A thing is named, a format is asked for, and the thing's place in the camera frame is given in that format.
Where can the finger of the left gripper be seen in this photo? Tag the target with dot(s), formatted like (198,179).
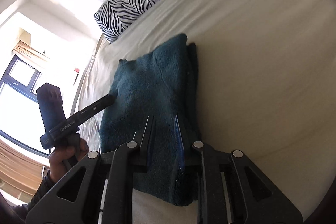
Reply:
(88,112)

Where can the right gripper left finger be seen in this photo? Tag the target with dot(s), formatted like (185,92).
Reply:
(144,140)

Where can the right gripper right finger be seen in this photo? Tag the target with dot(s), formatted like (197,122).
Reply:
(186,158)

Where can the dark teal fleece garment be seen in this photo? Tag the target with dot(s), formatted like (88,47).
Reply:
(162,83)

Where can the person's left forearm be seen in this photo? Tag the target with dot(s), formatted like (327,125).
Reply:
(45,186)

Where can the dark framed window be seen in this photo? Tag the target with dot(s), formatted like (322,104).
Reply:
(21,121)

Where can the beige curtain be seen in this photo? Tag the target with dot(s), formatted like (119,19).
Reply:
(20,171)

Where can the beige bed sheet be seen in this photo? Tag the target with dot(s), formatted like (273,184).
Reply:
(266,82)

